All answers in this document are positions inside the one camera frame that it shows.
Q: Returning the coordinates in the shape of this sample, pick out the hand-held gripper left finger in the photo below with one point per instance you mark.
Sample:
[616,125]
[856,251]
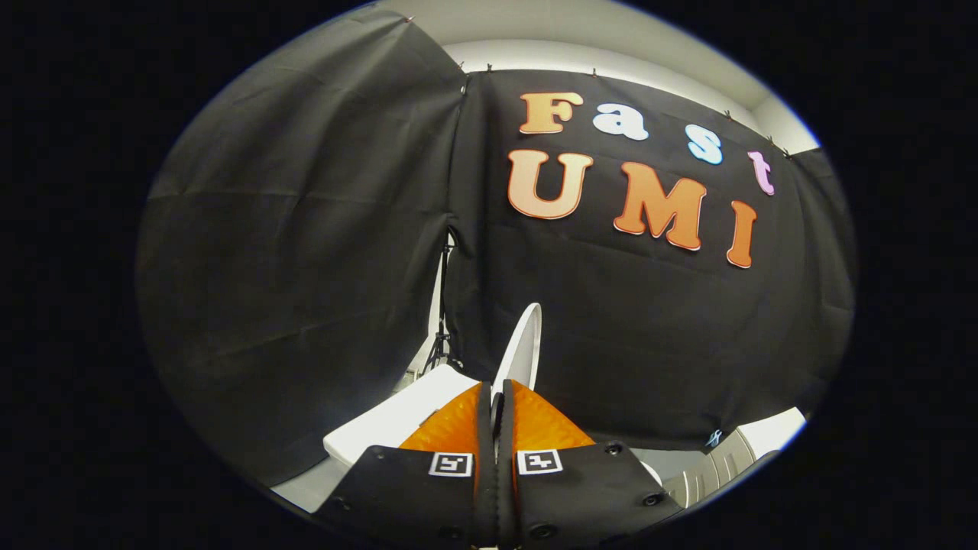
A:
[412,489]

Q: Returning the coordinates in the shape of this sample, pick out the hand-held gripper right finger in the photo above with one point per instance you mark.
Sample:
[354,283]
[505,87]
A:
[588,489]

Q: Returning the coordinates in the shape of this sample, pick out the white toilet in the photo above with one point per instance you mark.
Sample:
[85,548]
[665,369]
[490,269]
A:
[405,416]

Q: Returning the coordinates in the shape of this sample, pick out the small blue clip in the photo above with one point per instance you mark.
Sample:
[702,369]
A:
[714,438]

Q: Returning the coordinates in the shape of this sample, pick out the white drawer cabinet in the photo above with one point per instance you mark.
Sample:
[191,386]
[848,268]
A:
[733,458]

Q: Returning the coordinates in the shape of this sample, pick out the black tripod stand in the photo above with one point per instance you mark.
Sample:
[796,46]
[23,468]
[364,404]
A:
[442,336]

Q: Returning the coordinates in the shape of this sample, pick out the black backdrop cloth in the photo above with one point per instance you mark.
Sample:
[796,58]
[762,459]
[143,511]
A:
[290,267]

